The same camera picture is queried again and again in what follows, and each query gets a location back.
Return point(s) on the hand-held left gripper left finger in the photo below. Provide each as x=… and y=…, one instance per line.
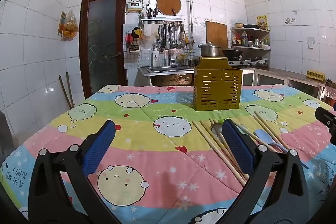
x=99, y=145

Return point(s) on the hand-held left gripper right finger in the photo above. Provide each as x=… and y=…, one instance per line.
x=240, y=148

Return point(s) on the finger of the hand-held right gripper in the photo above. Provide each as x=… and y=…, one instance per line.
x=326, y=118

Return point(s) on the wooden chopstick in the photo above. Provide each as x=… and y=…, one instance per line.
x=249, y=133
x=218, y=152
x=258, y=122
x=211, y=121
x=215, y=139
x=270, y=130

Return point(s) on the light blue spoon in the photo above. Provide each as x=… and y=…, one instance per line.
x=262, y=134

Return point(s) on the grey spoon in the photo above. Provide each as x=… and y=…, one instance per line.
x=216, y=129

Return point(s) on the green frog spoon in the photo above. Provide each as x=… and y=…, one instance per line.
x=222, y=120

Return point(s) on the yellow slotted utensil holder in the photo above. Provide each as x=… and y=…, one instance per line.
x=218, y=87

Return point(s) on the row of hanging kitchen utensils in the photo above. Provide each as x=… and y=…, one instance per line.
x=170, y=37

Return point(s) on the yellow egg carton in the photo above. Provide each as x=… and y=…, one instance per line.
x=315, y=75

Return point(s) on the cartoon printed striped blanket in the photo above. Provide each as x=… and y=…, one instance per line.
x=157, y=155

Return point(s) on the kitchen counter cabinet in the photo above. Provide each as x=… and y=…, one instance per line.
x=270, y=78

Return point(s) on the steel gas stove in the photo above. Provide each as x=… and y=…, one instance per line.
x=237, y=63

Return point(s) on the dark grey furniture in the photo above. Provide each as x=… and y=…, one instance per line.
x=5, y=134

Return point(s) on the black wok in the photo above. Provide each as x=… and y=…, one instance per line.
x=232, y=52

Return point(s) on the steel sink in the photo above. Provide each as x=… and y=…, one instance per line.
x=170, y=78

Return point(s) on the steel corner shelf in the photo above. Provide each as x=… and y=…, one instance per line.
x=250, y=47

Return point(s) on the steel pot with lid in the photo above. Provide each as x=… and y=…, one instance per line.
x=210, y=50

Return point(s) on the dark wooden glass door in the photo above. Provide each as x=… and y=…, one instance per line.
x=102, y=43

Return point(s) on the white soap bottle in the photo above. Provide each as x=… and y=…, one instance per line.
x=155, y=57

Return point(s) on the row of condiment bottles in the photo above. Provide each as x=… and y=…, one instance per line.
x=244, y=39

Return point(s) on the rectangular wooden cutting board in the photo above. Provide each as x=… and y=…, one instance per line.
x=216, y=33

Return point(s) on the dark pan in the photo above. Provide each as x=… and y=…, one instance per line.
x=251, y=26

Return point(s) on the plastic bag with yellow contents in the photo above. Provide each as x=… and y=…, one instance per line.
x=70, y=28

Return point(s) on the round wooden cutting board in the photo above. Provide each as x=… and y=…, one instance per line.
x=168, y=3

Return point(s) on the wooden sticks against wall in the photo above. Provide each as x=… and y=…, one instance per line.
x=68, y=90

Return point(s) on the yellow wall poster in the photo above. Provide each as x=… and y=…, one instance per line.
x=261, y=22

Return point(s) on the steel wall rack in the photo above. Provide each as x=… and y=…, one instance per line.
x=162, y=19

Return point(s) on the white wall control box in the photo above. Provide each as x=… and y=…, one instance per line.
x=134, y=6

